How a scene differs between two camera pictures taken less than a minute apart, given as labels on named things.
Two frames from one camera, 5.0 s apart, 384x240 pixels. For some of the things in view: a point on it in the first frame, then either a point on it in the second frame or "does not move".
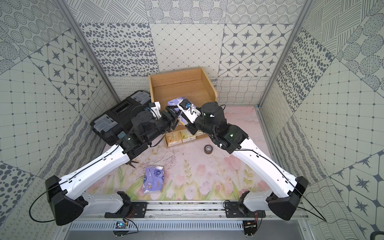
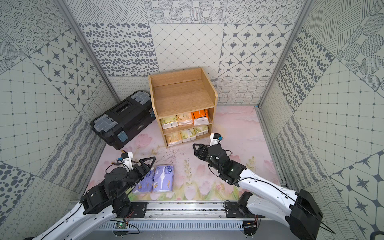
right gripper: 190,127 to 203,149
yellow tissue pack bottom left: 173,138 does not move
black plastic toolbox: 116,123 does not move
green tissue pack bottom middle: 186,136 does not move
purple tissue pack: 174,103 to 163,178
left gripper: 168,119 to 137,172
